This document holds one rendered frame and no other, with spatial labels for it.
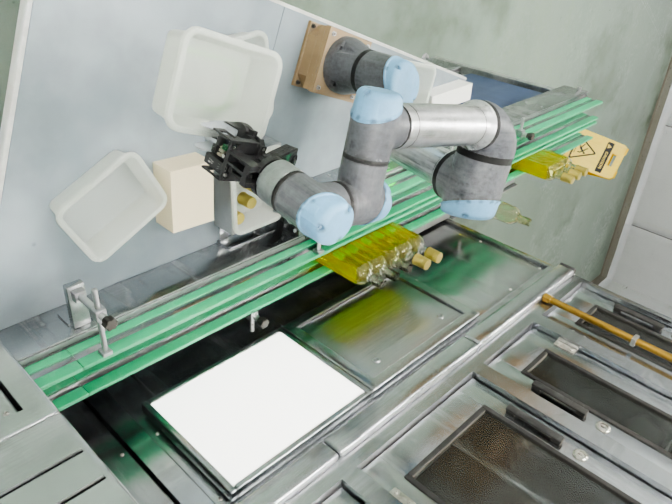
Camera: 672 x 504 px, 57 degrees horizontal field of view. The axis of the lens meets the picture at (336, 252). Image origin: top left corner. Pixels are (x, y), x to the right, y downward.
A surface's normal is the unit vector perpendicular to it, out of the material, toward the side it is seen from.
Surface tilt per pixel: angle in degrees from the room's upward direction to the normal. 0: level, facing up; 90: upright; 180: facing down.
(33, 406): 90
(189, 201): 0
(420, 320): 90
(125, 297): 90
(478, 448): 90
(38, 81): 0
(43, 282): 0
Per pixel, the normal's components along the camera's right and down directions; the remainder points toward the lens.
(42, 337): 0.05, -0.85
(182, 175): 0.72, 0.40
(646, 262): -0.70, 0.34
